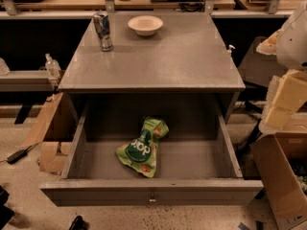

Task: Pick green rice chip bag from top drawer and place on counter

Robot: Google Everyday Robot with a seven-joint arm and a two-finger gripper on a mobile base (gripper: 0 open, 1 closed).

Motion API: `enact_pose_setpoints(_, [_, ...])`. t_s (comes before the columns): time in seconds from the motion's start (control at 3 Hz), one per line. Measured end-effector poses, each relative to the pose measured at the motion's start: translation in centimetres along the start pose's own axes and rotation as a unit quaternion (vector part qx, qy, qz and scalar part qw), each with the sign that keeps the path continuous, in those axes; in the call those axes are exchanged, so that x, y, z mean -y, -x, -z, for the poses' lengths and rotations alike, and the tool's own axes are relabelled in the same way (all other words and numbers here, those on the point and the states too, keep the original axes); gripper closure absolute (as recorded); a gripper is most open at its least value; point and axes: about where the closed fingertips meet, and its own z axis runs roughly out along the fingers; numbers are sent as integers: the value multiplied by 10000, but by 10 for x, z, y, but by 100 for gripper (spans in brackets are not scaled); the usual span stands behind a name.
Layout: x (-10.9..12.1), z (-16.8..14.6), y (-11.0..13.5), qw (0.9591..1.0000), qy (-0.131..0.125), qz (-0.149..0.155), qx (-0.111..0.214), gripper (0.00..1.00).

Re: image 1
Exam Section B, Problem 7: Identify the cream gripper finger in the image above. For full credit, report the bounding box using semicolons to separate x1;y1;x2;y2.
264;106;292;129
272;70;307;112

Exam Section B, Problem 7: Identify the green rice chip bag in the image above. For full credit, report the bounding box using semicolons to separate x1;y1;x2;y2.
116;117;169;178

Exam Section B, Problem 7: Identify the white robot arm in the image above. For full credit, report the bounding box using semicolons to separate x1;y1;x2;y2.
259;1;307;134

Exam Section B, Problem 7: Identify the open grey top drawer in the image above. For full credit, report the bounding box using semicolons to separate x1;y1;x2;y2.
39;93;265;207

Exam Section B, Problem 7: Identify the grey cabinet with counter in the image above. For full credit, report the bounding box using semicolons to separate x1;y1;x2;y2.
59;11;245;117

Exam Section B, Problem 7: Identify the dark grey side table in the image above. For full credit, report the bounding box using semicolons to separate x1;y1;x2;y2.
238;36;287;87

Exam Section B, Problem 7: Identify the cardboard box right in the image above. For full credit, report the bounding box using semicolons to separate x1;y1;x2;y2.
250;132;307;230

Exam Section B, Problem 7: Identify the white pump dispenser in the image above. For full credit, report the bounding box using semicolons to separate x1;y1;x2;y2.
227;44;236;56

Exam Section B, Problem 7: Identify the white bowl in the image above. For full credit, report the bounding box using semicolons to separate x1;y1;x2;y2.
128;15;163;36

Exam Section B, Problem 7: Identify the silver blue drink can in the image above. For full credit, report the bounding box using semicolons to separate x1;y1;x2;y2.
93;11;113;52

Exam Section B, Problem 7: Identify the clear plastic bottle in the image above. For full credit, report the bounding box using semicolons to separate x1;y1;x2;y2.
45;54;60;78

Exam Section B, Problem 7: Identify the flattened cardboard left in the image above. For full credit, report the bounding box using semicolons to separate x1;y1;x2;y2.
22;93;76;173

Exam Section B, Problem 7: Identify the grey low bench left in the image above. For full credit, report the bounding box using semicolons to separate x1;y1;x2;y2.
0;70;53;125

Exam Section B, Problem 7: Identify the black power adapter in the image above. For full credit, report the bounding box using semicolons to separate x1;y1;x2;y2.
7;147;30;164

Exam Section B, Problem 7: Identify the wooden desk with frame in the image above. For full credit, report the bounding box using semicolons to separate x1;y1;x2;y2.
15;0;305;12

